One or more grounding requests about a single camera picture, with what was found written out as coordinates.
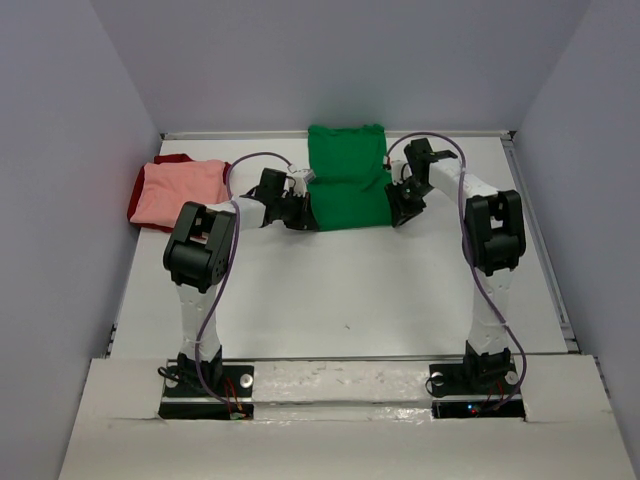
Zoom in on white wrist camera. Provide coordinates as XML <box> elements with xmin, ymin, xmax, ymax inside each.
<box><xmin>287</xmin><ymin>169</ymin><xmax>316</xmax><ymax>197</ymax></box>
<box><xmin>384</xmin><ymin>157</ymin><xmax>412</xmax><ymax>185</ymax></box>

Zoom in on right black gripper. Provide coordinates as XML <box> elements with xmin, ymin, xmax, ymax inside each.
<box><xmin>385</xmin><ymin>177</ymin><xmax>435</xmax><ymax>227</ymax></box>

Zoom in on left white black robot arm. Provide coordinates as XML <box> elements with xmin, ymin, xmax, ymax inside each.
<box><xmin>159</xmin><ymin>168</ymin><xmax>319</xmax><ymax>397</ymax></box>

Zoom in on aluminium table frame rail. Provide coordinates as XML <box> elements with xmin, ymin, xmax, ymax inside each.
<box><xmin>159</xmin><ymin>129</ymin><xmax>517</xmax><ymax>142</ymax></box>

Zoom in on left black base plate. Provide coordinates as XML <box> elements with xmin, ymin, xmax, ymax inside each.
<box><xmin>157</xmin><ymin>362</ymin><xmax>255</xmax><ymax>421</ymax></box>

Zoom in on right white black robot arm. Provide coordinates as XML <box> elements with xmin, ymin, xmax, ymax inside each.
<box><xmin>385</xmin><ymin>132</ymin><xmax>526</xmax><ymax>399</ymax></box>

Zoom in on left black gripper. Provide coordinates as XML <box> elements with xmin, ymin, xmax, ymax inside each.
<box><xmin>274</xmin><ymin>192</ymin><xmax>319</xmax><ymax>232</ymax></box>

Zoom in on green t shirt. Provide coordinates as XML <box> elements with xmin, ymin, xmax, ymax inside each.
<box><xmin>307</xmin><ymin>124</ymin><xmax>391</xmax><ymax>231</ymax></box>

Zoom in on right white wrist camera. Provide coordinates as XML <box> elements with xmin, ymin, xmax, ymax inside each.
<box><xmin>384</xmin><ymin>157</ymin><xmax>412</xmax><ymax>185</ymax></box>

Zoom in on pink folded t shirt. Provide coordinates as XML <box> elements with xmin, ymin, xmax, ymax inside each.
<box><xmin>132</xmin><ymin>159</ymin><xmax>236</xmax><ymax>232</ymax></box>

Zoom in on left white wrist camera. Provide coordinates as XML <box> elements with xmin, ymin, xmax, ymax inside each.
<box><xmin>287</xmin><ymin>169</ymin><xmax>316</xmax><ymax>197</ymax></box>

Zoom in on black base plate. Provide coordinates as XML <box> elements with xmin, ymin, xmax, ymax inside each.
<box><xmin>157</xmin><ymin>362</ymin><xmax>255</xmax><ymax>421</ymax></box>
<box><xmin>425</xmin><ymin>363</ymin><xmax>526</xmax><ymax>420</ymax></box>

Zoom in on white foam front board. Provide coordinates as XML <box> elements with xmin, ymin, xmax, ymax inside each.
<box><xmin>61</xmin><ymin>355</ymin><xmax>634</xmax><ymax>479</ymax></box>

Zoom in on dark red folded t shirt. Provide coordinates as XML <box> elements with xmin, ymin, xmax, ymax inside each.
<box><xmin>125</xmin><ymin>154</ymin><xmax>235</xmax><ymax>234</ymax></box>

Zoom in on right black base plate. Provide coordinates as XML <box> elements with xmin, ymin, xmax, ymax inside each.
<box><xmin>425</xmin><ymin>363</ymin><xmax>526</xmax><ymax>420</ymax></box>

